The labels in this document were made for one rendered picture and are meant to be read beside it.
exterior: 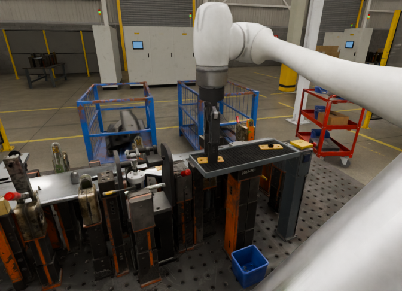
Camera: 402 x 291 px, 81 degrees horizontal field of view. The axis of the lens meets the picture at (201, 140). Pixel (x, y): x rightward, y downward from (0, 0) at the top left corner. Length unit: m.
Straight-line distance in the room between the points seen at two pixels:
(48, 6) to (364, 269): 15.33
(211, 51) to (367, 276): 0.55
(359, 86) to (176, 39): 8.54
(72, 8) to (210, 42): 14.62
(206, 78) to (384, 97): 0.40
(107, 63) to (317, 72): 8.37
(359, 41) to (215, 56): 10.58
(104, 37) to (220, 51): 8.12
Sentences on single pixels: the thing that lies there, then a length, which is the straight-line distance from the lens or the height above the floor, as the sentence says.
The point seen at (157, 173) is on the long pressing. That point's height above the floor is 1.00.
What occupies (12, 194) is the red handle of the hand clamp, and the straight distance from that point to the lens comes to 0.82.
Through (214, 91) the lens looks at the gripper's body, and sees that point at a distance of 0.67.
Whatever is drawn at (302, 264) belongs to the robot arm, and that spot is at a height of 1.34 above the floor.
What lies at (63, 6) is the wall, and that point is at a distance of 15.24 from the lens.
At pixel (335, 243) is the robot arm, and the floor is 1.36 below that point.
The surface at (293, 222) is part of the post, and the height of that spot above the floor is 0.79.
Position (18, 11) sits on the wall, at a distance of 15.70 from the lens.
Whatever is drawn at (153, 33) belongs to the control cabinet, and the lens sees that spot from 8.78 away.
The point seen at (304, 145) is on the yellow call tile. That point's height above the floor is 1.16.
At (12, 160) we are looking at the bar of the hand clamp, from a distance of 0.87.
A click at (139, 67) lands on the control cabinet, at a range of 8.77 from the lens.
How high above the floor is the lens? 1.52
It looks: 23 degrees down
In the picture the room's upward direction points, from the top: straight up
